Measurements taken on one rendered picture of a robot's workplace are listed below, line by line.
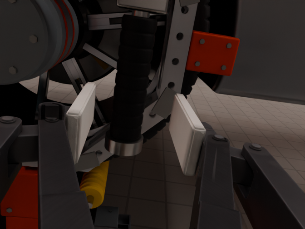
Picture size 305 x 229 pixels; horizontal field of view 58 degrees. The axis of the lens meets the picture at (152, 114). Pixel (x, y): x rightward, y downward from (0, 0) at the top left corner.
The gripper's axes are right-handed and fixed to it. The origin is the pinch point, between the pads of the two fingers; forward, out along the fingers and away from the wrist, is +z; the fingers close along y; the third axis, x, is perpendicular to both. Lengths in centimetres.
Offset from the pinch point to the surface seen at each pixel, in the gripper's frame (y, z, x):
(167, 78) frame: 6.9, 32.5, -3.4
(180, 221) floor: 34, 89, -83
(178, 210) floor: 34, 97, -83
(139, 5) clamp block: -0.4, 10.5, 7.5
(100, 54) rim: -6.5, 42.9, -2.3
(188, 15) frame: 8.6, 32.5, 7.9
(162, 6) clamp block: 1.7, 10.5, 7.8
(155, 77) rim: 5.7, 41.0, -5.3
